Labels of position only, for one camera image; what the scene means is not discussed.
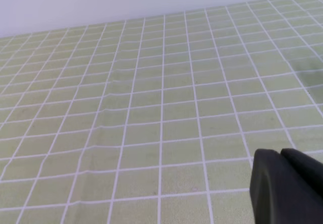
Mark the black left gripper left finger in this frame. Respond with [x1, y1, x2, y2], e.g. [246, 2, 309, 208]
[249, 149, 322, 223]

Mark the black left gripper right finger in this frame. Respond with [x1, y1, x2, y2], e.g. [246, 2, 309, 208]
[280, 148, 322, 198]

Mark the green checkered tablecloth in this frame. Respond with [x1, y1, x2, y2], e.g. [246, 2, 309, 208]
[1, 0, 322, 223]

